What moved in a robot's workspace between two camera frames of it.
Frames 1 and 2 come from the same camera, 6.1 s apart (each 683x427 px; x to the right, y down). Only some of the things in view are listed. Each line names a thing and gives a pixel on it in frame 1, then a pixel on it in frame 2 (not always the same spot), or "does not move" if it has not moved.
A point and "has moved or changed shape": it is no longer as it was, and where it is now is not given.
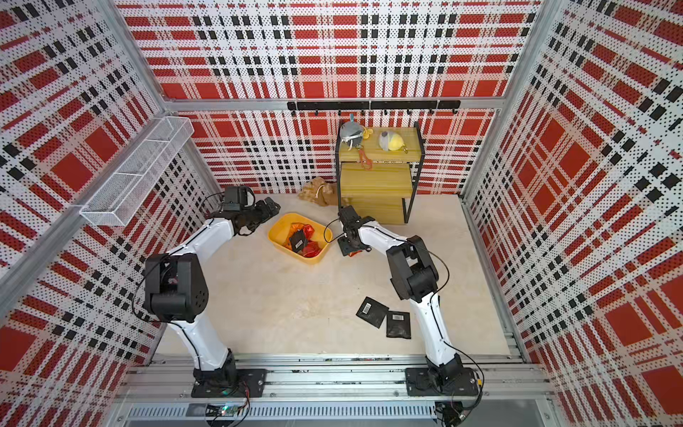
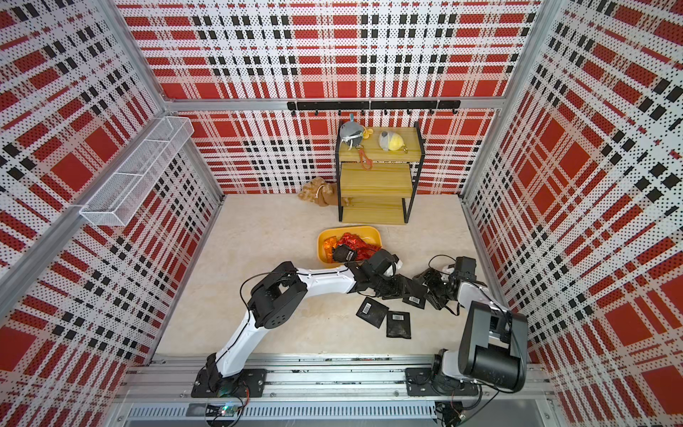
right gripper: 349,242 to 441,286
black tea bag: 372,311 does not move
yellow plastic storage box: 321,234 has moved or changed shape
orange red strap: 365,163 does not move
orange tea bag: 293,228 to 329,244
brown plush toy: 319,191 does not move
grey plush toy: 351,134 does not move
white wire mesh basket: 118,199 does not move
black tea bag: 397,325 does not move
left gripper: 265,213 to 398,288
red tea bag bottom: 311,249 to 363,253
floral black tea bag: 299,241 has moved or changed shape
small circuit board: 212,409 does not move
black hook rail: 383,105 does not move
